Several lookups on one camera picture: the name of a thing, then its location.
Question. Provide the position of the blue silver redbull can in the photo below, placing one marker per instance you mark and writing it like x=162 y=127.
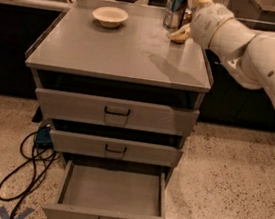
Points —
x=174 y=14

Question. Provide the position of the grey top drawer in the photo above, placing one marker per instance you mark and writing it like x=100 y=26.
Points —
x=116 y=112

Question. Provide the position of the grey bottom drawer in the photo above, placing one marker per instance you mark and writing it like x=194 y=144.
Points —
x=88 y=191

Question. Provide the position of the grey drawer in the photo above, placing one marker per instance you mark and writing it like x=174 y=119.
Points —
x=88 y=191
x=116 y=112
x=132 y=151

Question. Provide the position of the grey metal drawer cabinet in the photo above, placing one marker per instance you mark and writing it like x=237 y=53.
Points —
x=133 y=62

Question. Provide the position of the blue power adapter box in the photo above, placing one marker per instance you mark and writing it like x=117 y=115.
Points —
x=43 y=138

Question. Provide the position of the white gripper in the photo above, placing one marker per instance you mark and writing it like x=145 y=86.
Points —
x=207 y=24

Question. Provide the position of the grey middle drawer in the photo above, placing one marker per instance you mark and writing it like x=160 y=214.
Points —
x=132 y=151

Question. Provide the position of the white paper bowl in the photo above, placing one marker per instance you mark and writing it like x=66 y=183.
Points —
x=110 y=17

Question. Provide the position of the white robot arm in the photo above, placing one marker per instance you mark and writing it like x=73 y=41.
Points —
x=247 y=56

